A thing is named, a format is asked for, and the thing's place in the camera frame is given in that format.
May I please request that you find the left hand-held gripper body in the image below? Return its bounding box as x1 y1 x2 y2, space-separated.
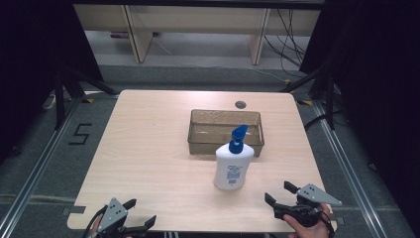
95 197 134 238

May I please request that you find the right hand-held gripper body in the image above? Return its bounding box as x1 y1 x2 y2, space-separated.
272 182 343 229

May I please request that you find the white blue pump bottle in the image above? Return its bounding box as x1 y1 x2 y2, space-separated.
212 124 256 191

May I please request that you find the clear brown plastic bin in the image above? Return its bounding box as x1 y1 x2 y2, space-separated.
186 108 265 158

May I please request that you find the person's right hand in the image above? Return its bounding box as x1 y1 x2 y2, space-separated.
282 202 335 238

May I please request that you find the person's left hand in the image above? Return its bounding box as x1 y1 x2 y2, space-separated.
90 213 101 238

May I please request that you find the black metal stand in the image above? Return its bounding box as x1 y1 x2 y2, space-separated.
279 63 337 131
53 64 119 131

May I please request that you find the black curtain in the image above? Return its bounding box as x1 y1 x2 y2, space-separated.
298 0 420 236
0 0 105 165

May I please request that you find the light wooden bench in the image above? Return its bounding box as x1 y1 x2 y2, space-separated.
72 3 322 66

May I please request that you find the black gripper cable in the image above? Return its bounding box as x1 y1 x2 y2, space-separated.
318 209 336 238
81 204 109 238

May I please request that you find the aluminium floor rail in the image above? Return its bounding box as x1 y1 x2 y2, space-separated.
0 96 83 238
311 98 390 238

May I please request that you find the black floor cable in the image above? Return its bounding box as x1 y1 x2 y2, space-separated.
302 111 346 132

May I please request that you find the white floor cable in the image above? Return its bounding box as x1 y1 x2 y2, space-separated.
42 93 57 111

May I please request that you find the bundle of black cables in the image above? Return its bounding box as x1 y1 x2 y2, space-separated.
262 8 309 80

